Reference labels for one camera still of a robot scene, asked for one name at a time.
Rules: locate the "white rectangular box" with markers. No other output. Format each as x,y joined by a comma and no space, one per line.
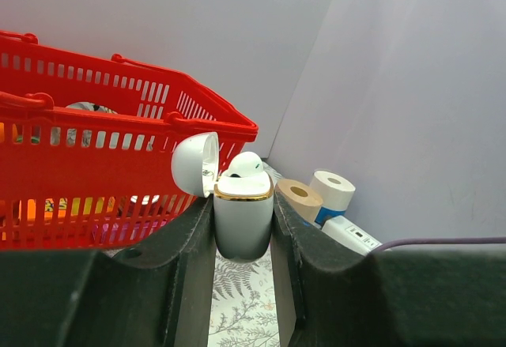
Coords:
349,235

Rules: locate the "crumpled silver foil bag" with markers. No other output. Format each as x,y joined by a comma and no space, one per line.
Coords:
88,137

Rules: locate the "beige paper roll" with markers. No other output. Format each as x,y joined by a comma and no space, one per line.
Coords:
301,197

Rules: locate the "floral patterned table mat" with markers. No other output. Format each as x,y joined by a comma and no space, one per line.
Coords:
243,310

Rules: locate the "white earbud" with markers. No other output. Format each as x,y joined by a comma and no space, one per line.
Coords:
244,164

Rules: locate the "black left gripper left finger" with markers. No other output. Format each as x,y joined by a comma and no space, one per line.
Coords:
157,292

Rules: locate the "white toilet paper roll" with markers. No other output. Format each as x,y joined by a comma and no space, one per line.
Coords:
335,191

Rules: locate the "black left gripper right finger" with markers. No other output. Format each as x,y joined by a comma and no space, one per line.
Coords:
328,295

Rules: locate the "blue tape roll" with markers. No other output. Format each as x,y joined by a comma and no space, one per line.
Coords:
325,214

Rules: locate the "white earbud case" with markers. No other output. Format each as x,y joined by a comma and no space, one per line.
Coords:
243,208

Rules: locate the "red plastic shopping basket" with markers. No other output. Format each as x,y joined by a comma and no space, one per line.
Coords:
56,196

